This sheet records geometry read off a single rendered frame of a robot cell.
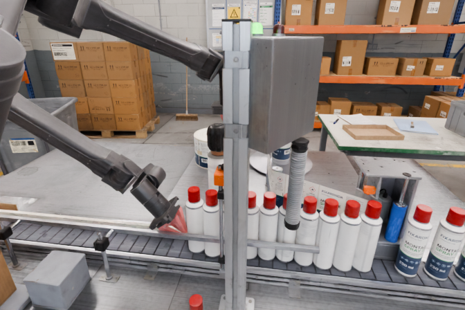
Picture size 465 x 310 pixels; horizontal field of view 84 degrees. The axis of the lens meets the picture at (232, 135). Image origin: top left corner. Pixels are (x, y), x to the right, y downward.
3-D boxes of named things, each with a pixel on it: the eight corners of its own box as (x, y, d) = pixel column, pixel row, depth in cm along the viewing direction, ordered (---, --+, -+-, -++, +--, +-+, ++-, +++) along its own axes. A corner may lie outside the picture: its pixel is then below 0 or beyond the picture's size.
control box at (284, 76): (313, 131, 56) (325, 36, 49) (267, 156, 44) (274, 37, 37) (274, 121, 62) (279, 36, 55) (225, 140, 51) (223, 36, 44)
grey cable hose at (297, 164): (298, 221, 60) (308, 137, 53) (300, 232, 57) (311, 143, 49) (283, 220, 61) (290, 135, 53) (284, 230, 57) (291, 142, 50)
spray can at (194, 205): (207, 241, 81) (205, 184, 73) (203, 254, 76) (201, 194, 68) (191, 240, 81) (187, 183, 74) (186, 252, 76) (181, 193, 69)
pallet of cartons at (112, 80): (160, 122, 474) (151, 41, 424) (145, 139, 397) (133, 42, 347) (95, 122, 476) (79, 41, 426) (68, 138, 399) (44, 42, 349)
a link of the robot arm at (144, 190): (123, 192, 70) (137, 182, 69) (135, 179, 77) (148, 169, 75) (141, 210, 72) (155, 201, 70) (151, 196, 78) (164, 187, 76)
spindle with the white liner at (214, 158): (232, 189, 107) (232, 121, 97) (228, 203, 99) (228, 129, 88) (210, 188, 109) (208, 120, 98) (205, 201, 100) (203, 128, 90)
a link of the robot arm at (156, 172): (105, 183, 71) (121, 163, 68) (126, 164, 82) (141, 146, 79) (140, 210, 73) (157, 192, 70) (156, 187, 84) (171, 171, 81)
